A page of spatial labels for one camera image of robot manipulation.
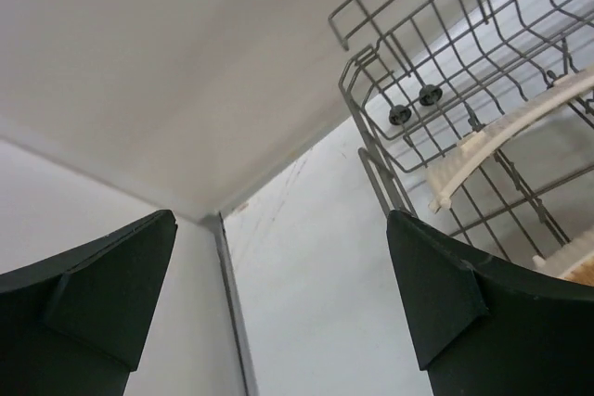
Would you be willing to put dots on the orange fish-shaped woven plate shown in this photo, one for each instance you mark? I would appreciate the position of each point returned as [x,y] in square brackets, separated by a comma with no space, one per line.
[573,262]

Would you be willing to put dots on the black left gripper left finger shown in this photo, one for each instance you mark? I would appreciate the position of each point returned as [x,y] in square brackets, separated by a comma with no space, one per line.
[77,323]

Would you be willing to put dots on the grey wire dish rack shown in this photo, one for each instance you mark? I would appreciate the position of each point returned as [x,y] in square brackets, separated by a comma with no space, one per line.
[424,75]

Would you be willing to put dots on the yellow rectangular bamboo mat plate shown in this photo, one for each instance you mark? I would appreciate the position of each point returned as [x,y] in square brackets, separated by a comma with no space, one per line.
[446,175]

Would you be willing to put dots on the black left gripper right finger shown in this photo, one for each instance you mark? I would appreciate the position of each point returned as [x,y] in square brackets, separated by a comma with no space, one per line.
[484,326]

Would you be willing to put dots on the aluminium rail left side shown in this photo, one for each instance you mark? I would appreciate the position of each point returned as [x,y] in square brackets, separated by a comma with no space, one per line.
[234,304]

